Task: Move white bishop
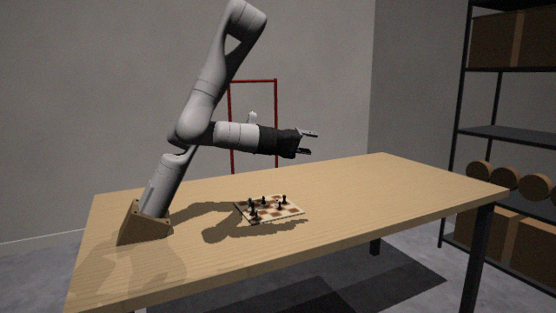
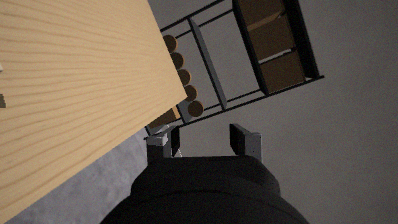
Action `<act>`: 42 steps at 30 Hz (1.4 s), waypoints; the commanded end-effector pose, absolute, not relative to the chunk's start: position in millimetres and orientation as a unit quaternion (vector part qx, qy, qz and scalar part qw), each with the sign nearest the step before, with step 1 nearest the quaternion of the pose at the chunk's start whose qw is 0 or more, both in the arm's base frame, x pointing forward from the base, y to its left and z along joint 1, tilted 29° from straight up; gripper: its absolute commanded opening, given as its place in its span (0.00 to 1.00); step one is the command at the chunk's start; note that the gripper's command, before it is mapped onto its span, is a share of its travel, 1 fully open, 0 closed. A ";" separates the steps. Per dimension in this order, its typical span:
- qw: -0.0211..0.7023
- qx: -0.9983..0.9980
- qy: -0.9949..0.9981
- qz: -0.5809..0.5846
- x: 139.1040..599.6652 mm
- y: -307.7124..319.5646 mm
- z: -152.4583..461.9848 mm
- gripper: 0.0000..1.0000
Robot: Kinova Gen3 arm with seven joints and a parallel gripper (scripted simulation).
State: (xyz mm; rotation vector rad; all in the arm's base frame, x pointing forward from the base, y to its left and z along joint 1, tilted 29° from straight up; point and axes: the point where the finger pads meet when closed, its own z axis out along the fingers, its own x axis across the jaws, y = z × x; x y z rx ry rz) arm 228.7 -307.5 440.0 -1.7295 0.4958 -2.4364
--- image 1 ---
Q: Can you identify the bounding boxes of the chessboard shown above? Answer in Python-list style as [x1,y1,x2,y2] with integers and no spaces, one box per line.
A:
[234,194,305,225]

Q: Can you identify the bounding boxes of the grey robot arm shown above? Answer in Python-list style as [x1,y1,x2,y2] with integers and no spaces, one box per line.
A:
[137,0,267,218]

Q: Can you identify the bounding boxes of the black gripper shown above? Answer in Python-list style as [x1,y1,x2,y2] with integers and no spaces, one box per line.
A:
[236,112,318,159]

